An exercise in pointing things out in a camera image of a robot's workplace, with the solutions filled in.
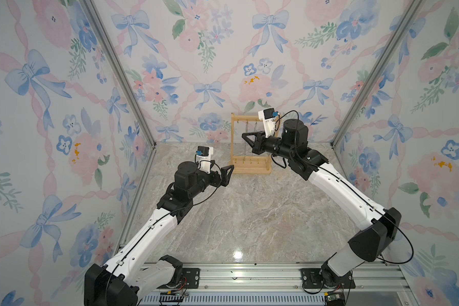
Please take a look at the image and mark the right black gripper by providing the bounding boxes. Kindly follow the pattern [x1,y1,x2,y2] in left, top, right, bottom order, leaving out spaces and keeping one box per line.
[243,129,295,161]

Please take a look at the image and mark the wooden jewelry display stand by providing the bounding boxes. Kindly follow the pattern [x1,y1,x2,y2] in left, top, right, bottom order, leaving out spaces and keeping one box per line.
[230,113,272,175]

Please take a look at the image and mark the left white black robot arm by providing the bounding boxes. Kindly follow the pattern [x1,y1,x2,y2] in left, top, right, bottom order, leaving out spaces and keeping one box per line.
[84,160,235,305]

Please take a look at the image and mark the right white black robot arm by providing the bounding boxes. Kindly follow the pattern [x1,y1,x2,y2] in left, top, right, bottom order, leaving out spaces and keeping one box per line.
[242,119,402,288]

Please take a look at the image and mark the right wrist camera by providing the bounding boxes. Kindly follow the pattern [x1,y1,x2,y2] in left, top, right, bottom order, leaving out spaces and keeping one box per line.
[258,108,279,138]

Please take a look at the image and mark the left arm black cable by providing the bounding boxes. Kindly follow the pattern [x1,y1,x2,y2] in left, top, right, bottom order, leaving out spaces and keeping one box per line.
[190,162,224,207]

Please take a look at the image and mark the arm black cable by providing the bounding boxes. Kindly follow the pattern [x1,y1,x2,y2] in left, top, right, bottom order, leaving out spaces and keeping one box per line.
[190,162,224,207]
[275,110,414,265]

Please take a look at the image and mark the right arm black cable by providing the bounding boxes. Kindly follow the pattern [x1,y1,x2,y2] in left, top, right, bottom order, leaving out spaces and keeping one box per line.
[275,110,414,265]

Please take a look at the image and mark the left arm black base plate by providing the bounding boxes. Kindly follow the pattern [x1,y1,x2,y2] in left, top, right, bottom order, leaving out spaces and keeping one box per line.
[160,268,201,290]

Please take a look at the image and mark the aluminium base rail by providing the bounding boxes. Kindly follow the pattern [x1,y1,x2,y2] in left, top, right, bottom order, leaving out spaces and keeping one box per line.
[138,263,419,305]

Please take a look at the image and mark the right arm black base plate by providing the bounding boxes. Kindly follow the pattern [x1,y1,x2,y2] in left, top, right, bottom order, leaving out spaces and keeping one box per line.
[300,268,356,289]

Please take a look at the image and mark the left aluminium corner post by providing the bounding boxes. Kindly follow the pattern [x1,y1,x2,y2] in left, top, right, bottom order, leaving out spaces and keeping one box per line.
[79,0,156,150]

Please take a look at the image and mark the aluminium corner post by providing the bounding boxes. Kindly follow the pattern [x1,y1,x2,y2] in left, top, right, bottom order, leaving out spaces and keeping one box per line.
[331,0,424,149]
[79,0,156,150]

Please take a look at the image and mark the right aluminium corner post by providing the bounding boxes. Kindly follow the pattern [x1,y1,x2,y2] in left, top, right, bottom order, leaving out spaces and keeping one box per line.
[331,0,424,149]

